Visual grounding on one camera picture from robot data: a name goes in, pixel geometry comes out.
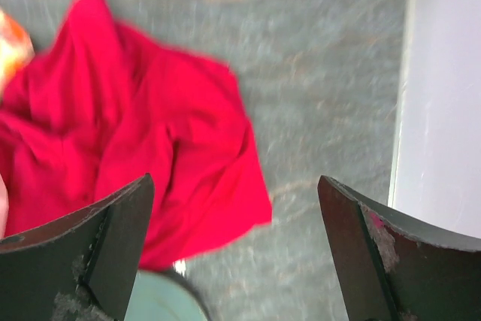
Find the orange floral cloth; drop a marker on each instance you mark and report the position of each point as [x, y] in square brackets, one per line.
[16, 48]

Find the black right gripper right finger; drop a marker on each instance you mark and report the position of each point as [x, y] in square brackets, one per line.
[392, 266]

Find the red cloth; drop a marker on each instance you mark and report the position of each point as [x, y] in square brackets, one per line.
[106, 105]

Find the grey-green round plate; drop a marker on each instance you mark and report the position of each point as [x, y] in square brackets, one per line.
[164, 296]

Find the white wall panel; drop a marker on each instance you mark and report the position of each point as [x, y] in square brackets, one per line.
[436, 159]

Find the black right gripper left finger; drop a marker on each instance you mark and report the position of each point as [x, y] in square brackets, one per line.
[81, 266]

